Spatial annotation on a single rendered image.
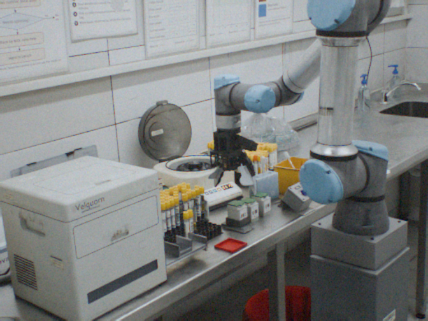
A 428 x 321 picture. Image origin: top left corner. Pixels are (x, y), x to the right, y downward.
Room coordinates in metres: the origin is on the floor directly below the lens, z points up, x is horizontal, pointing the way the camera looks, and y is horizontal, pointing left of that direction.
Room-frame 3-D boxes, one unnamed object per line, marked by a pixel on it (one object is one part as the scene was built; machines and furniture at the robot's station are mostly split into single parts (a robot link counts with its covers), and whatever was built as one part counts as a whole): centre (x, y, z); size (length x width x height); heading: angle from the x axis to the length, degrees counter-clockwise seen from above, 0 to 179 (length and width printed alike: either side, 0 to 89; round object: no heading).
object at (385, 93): (3.53, -1.09, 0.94); 0.24 x 0.17 x 0.14; 48
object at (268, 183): (2.01, -0.16, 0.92); 0.10 x 0.07 x 0.10; 130
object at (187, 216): (1.74, 0.07, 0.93); 0.17 x 0.09 x 0.11; 139
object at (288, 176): (2.13, -0.30, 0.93); 0.13 x 0.13 x 0.10; 53
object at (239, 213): (1.81, -0.06, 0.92); 0.05 x 0.04 x 0.06; 49
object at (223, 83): (1.79, -0.05, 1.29); 0.09 x 0.08 x 0.11; 41
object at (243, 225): (1.81, -0.06, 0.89); 0.09 x 0.05 x 0.04; 49
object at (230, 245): (1.67, -0.03, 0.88); 0.07 x 0.07 x 0.01; 48
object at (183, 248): (1.55, 0.12, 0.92); 0.21 x 0.07 x 0.05; 138
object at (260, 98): (1.73, -0.13, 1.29); 0.11 x 0.11 x 0.08; 41
